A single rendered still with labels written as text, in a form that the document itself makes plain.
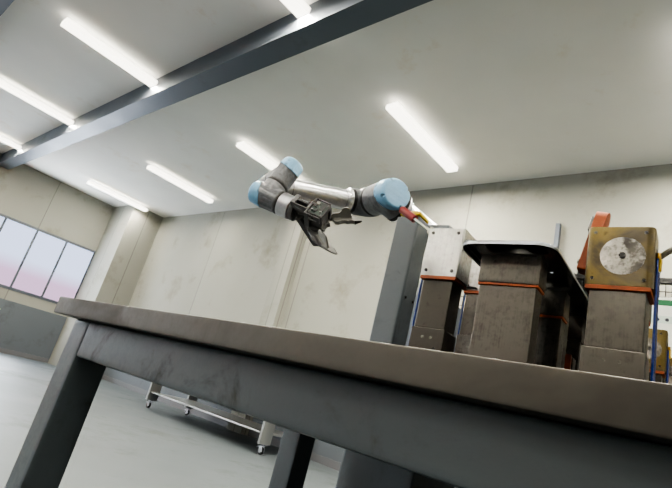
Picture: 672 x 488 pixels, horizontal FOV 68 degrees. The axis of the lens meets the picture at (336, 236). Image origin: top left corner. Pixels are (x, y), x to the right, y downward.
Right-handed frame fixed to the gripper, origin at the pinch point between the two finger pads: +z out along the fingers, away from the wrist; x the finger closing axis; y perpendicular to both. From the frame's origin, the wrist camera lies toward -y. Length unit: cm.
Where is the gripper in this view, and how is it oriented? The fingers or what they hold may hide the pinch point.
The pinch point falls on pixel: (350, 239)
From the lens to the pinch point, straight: 146.4
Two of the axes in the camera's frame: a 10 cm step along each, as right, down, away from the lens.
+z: 8.6, 3.9, -3.3
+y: 0.1, -6.6, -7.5
